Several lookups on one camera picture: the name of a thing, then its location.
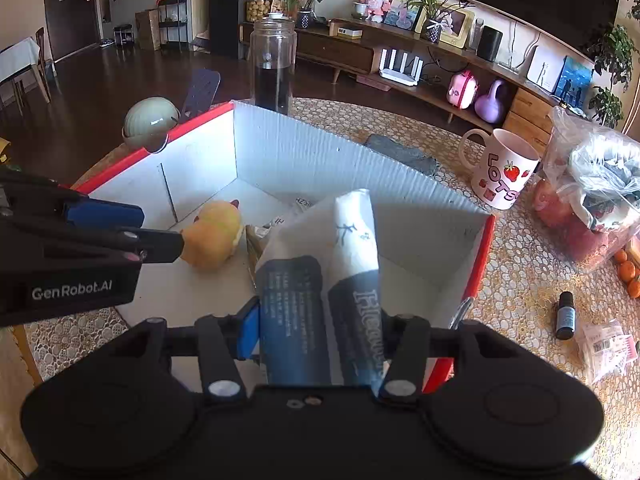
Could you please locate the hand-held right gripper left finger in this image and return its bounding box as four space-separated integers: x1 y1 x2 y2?
117 296 261 403

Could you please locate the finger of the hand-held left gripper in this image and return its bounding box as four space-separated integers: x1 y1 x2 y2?
0 217 186 264
0 166 146 230

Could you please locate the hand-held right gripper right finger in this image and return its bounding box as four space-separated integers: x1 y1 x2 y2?
378 314 506 403

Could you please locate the yellow toy figure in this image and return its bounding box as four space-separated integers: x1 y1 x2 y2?
179 199 246 271

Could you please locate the white and dark tissue pack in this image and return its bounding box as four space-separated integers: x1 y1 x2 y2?
254 188 387 397

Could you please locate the red cardboard box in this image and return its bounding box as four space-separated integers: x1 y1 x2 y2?
72 100 497 397

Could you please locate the lace-covered desktop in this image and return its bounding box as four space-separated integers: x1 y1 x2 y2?
0 97 640 480

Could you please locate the dark perforated panel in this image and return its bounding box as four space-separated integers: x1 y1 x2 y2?
179 69 221 122

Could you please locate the small dark dropper bottle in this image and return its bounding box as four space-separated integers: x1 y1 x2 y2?
554 290 577 341

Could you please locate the dining table with white cloth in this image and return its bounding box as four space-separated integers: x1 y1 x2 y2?
0 37 52 112

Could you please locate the brown cardboard box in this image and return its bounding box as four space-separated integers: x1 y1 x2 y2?
134 8 162 51

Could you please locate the dark grey cloth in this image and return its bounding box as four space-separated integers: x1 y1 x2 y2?
364 133 440 177

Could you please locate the clear packet with pink label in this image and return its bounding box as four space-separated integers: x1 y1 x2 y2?
574 319 640 384

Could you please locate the white strawberry print mug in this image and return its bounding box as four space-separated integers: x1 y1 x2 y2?
458 128 542 211

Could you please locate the dark wooden door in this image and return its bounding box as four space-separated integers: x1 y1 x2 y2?
42 0 101 62

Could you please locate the clear glass bottle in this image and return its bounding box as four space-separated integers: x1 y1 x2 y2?
248 12 298 116

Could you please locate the black shelf rack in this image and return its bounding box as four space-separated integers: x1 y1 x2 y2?
154 0 190 52

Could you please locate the clear plastic bag of fruit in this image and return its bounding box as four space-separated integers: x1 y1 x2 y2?
532 104 640 274

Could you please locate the black tall cabinet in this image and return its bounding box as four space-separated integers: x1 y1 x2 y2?
207 0 275 60

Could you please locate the purple kettlebell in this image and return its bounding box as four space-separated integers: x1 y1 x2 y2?
473 78 507 125

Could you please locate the snack jar with purple lid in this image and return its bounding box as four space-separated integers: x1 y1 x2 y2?
244 0 274 24

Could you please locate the pink toy bag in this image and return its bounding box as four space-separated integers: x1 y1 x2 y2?
446 69 479 110

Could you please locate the wooden television cabinet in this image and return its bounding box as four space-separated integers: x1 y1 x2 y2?
239 19 597 157

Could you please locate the white antenna router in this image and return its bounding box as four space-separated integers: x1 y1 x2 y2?
378 47 425 86

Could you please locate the vase with plant stems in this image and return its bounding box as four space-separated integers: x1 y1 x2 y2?
277 0 329 29

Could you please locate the yellow small box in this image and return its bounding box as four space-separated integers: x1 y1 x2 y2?
328 18 364 41

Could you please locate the blue painting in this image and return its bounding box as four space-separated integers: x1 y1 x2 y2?
553 55 594 109

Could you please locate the black speaker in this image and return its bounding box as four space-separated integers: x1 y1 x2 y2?
475 25 504 63

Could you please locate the blue picture card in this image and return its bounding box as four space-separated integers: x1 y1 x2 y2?
383 0 421 31

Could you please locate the small potted grass plant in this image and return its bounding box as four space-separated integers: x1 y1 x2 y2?
404 0 476 44

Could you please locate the tall potted tree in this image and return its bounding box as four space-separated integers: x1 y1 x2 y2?
584 0 640 129

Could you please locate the yellow photo frame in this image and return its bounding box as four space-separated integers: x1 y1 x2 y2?
439 7 476 50

